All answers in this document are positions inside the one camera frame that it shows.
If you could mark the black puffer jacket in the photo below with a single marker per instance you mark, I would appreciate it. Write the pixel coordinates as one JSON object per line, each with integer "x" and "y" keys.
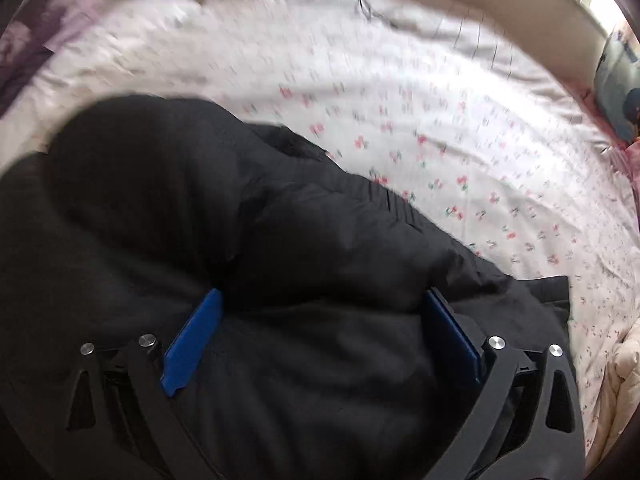
{"x": 325, "y": 364}

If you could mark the cherry print bed sheet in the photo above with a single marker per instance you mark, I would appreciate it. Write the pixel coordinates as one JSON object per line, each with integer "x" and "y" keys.
{"x": 426, "y": 97}

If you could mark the purple and lilac clothes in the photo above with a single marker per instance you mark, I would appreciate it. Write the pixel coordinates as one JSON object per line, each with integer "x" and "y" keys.
{"x": 38, "y": 30}

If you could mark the cream quilted comforter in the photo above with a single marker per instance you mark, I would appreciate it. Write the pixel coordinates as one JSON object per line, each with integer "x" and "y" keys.
{"x": 618, "y": 398}

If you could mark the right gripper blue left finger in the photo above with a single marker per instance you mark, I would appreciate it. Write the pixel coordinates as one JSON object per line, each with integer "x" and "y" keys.
{"x": 181, "y": 359}

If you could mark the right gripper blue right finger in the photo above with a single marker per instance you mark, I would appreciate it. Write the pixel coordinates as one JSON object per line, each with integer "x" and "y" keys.
{"x": 456, "y": 344}

